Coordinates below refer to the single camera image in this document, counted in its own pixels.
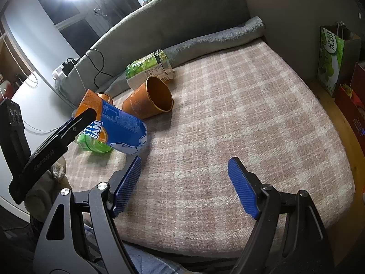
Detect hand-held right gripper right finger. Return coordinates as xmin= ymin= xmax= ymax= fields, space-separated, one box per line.
xmin=227 ymin=157 xmax=339 ymax=274

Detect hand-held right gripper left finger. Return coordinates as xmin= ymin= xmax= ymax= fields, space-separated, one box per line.
xmin=34 ymin=155 xmax=142 ymax=274

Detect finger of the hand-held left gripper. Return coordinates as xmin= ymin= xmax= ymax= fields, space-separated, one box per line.
xmin=55 ymin=108 xmax=98 ymax=149

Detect small orange cup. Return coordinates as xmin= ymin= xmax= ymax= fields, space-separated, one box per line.
xmin=96 ymin=92 xmax=115 ymax=107

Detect large orange cup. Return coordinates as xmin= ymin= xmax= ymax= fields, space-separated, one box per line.
xmin=122 ymin=76 xmax=174 ymax=120

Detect person's left hand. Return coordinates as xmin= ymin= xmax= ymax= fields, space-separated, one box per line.
xmin=24 ymin=160 xmax=70 ymax=221

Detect green plastic lid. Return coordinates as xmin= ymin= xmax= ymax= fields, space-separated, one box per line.
xmin=76 ymin=134 xmax=114 ymax=153

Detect white table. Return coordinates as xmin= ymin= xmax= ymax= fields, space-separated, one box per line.
xmin=0 ymin=71 xmax=81 ymax=214

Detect white power strip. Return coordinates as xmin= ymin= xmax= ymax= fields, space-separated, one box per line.
xmin=52 ymin=58 xmax=81 ymax=81

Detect person's blue trousers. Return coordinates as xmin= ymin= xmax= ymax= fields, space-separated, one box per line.
xmin=83 ymin=225 xmax=184 ymax=274

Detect green labelled can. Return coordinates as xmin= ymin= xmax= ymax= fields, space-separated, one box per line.
xmin=125 ymin=50 xmax=174 ymax=91

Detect red box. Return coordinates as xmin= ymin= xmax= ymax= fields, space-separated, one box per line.
xmin=334 ymin=62 xmax=365 ymax=149

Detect grey sofa backrest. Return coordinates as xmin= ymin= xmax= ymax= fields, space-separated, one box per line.
xmin=54 ymin=0 xmax=252 ymax=101

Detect grey rolled towel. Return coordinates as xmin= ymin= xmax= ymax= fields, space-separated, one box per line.
xmin=109 ymin=16 xmax=265 ymax=97

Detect green paper bag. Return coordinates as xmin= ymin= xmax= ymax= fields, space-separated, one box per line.
xmin=317 ymin=22 xmax=362 ymax=97

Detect white cable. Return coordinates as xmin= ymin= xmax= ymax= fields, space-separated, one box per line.
xmin=72 ymin=63 xmax=86 ymax=92

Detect black cable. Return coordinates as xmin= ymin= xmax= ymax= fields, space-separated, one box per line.
xmin=85 ymin=48 xmax=115 ymax=88

